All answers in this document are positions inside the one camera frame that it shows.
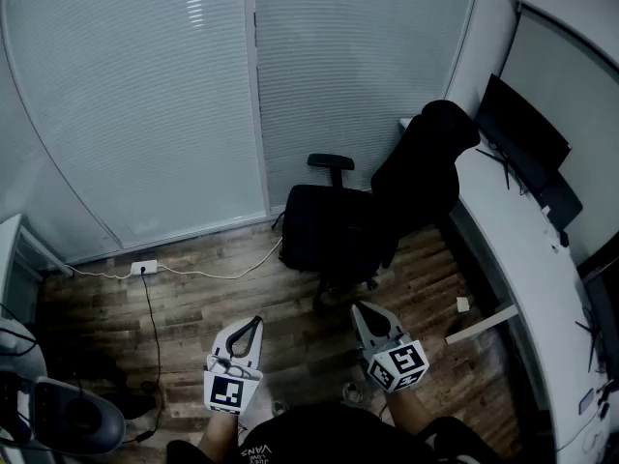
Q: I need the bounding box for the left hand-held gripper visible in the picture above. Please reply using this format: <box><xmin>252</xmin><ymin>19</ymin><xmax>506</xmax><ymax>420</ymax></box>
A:
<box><xmin>203</xmin><ymin>315</ymin><xmax>266</xmax><ymax>416</ymax></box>

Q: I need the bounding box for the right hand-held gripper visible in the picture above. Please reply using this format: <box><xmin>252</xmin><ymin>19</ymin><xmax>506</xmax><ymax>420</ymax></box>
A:
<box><xmin>350</xmin><ymin>300</ymin><xmax>431</xmax><ymax>394</ymax></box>

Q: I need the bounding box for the black backpack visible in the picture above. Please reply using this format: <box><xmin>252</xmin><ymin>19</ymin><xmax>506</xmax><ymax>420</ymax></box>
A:
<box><xmin>272</xmin><ymin>184</ymin><xmax>386</xmax><ymax>276</ymax></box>

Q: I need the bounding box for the person's left forearm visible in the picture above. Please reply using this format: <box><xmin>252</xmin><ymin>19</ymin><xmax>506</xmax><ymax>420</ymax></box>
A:
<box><xmin>196</xmin><ymin>406</ymin><xmax>243</xmax><ymax>464</ymax></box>

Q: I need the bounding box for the person's right forearm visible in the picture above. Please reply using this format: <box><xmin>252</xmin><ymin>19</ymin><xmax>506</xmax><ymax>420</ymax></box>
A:
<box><xmin>384</xmin><ymin>387</ymin><xmax>441</xmax><ymax>439</ymax></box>

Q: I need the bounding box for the person's right shoe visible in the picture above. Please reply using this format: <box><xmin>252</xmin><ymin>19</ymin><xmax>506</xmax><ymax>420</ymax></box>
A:
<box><xmin>341</xmin><ymin>381</ymin><xmax>365</xmax><ymax>405</ymax></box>

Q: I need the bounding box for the person's black shirt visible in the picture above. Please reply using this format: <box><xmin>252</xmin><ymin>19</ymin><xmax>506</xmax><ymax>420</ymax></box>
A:
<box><xmin>166</xmin><ymin>402</ymin><xmax>504</xmax><ymax>464</ymax></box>

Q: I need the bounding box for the black mesh office chair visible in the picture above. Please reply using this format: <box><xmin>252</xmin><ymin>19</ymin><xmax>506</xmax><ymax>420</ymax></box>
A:
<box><xmin>282</xmin><ymin>99</ymin><xmax>483</xmax><ymax>314</ymax></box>

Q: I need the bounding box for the white curved desk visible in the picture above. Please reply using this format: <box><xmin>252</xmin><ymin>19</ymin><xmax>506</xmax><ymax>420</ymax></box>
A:
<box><xmin>398</xmin><ymin>116</ymin><xmax>613</xmax><ymax>464</ymax></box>

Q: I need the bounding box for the black computer monitor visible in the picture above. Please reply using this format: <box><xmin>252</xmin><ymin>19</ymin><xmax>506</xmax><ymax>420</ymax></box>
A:
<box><xmin>473</xmin><ymin>72</ymin><xmax>573</xmax><ymax>195</ymax></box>
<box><xmin>577</xmin><ymin>253</ymin><xmax>619</xmax><ymax>376</ymax></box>

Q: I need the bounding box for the white window blind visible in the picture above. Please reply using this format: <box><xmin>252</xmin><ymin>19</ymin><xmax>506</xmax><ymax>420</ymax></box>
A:
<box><xmin>253</xmin><ymin>0</ymin><xmax>480</xmax><ymax>210</ymax></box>
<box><xmin>2</xmin><ymin>0</ymin><xmax>268</xmax><ymax>251</ymax></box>

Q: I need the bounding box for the small white table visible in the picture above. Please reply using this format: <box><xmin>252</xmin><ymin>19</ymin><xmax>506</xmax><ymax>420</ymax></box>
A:
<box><xmin>0</xmin><ymin>213</ymin><xmax>74</xmax><ymax>328</ymax></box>

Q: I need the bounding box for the white power cable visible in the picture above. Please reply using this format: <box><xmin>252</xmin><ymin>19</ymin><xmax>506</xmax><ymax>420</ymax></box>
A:
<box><xmin>65</xmin><ymin>237</ymin><xmax>284</xmax><ymax>280</ymax></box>

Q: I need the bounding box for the black power cable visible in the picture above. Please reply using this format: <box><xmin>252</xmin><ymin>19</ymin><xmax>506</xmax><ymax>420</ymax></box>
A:
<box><xmin>123</xmin><ymin>268</ymin><xmax>165</xmax><ymax>447</ymax></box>

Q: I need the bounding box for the white window frame post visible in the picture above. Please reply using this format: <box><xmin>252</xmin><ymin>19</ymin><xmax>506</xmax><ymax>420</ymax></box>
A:
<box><xmin>243</xmin><ymin>0</ymin><xmax>273</xmax><ymax>219</ymax></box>

